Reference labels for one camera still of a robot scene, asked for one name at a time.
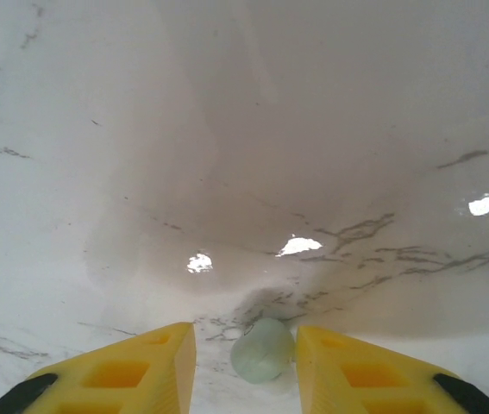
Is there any green wireless earbud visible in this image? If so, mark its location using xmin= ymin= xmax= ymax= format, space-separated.
xmin=229 ymin=317 xmax=295 ymax=385

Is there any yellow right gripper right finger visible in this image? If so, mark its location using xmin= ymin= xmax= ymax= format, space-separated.
xmin=294 ymin=324 xmax=489 ymax=414

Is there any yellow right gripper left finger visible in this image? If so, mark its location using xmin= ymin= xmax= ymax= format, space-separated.
xmin=0 ymin=321 xmax=197 ymax=414

